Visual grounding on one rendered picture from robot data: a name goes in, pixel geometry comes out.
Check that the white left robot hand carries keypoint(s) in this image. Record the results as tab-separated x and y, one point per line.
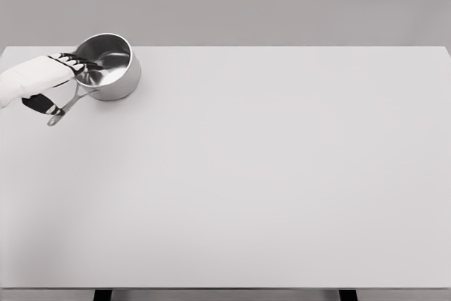
42	74

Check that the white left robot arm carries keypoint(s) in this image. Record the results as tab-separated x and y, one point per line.
6	89

